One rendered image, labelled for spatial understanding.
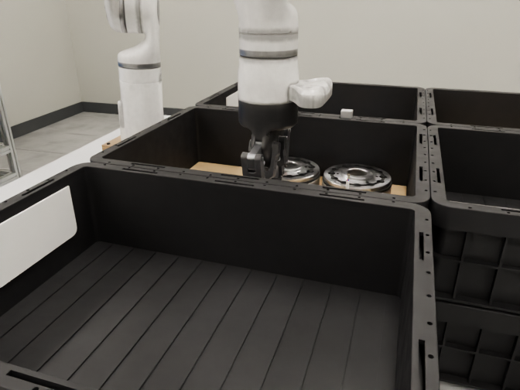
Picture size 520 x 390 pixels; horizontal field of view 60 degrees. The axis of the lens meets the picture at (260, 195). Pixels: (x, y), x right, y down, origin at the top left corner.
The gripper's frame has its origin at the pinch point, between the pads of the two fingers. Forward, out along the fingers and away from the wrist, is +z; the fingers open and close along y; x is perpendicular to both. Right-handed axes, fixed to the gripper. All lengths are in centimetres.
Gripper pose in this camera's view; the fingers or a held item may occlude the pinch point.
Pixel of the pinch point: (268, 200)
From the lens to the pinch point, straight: 61.8
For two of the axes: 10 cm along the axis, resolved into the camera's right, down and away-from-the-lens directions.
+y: -3.2, 4.0, -8.6
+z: 0.0, 9.1, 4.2
